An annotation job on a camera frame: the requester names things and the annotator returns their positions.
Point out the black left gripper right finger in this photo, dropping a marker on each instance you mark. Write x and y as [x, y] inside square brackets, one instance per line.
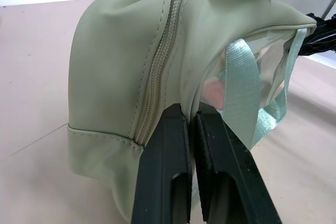
[236, 182]

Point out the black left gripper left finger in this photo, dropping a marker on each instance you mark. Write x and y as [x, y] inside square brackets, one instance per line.
[160, 171]

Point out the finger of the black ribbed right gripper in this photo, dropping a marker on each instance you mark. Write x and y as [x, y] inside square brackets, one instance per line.
[323, 37]

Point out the light green zip pouch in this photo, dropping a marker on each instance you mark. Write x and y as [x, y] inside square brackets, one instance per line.
[110, 72]

